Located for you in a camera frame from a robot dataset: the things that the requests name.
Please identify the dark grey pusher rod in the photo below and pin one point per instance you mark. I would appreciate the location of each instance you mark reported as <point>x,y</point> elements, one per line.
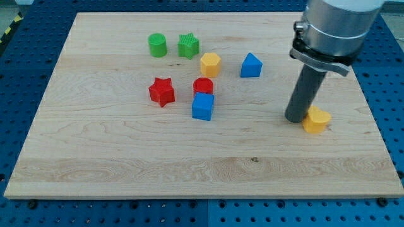
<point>305,90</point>

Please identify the green star block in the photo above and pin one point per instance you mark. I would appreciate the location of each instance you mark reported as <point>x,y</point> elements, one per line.
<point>187,46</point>

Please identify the blue triangle block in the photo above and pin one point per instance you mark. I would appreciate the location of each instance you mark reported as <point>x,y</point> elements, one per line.
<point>251,66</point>

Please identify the blue cube block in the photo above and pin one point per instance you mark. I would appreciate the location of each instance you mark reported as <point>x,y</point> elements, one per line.
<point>202,106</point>

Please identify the yellow hexagon block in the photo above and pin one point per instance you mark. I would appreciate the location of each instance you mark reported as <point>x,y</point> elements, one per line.
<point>210,64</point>

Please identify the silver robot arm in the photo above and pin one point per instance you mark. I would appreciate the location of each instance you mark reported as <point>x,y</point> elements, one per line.
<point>330,34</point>

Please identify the wooden board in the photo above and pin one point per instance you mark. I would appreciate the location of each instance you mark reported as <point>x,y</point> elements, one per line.
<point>98,135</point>

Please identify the yellow heart block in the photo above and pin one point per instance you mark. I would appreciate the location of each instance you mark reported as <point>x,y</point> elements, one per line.
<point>316,120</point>

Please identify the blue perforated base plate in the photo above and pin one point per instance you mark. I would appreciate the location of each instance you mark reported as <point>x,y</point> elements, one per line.
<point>26,68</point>

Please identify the red cylinder block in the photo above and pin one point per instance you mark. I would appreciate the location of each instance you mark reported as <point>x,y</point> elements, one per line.
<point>203,85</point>

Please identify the green cylinder block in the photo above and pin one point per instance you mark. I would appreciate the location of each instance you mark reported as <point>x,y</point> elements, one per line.
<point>157,45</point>

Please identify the red star block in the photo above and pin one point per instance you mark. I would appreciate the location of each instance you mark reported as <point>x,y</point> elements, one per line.
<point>162,91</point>

